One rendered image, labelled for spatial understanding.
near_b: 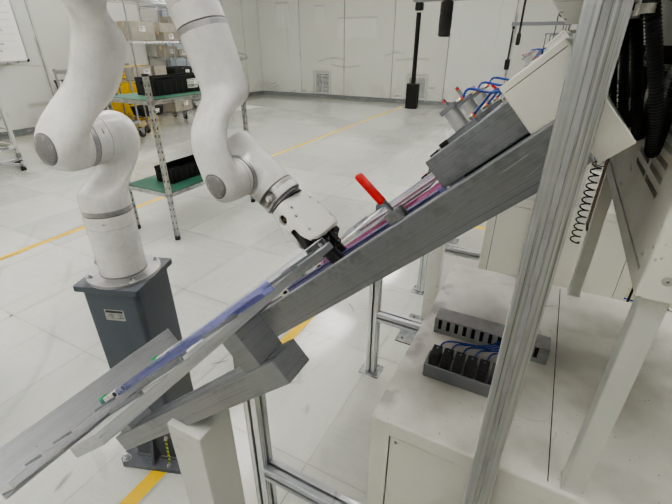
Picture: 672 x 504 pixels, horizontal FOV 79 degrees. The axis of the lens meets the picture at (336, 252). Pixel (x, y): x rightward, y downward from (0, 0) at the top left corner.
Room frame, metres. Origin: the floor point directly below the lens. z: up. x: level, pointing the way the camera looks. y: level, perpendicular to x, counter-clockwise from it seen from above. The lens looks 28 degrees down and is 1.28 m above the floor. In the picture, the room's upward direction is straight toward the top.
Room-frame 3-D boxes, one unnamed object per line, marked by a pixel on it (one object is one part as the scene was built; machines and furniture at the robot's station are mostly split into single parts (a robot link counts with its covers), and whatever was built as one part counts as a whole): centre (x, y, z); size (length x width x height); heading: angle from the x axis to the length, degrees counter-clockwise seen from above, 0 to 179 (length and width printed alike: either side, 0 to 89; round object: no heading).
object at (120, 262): (0.98, 0.59, 0.79); 0.19 x 0.19 x 0.18
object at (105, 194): (1.01, 0.58, 1.00); 0.19 x 0.12 x 0.24; 157
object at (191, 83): (3.12, 1.13, 1.01); 0.57 x 0.17 x 0.11; 152
